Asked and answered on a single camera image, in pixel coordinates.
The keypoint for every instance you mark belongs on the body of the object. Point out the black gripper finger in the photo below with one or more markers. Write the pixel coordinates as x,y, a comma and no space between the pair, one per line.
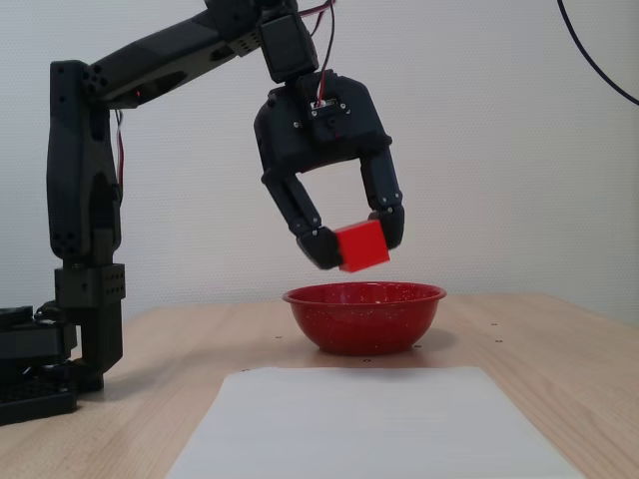
384,194
304,219

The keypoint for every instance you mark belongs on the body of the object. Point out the red cube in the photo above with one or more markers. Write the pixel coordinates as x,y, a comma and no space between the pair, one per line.
362,247

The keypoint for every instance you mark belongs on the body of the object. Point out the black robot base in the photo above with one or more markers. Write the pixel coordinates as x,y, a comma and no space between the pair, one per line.
30,344

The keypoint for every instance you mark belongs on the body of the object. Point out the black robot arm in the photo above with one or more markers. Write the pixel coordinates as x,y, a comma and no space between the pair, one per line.
75,174

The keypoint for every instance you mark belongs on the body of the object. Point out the red speckled bowl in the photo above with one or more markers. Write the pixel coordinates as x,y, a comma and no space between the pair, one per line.
364,319

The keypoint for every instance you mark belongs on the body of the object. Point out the white paper sheet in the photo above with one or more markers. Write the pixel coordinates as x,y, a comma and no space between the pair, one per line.
374,429

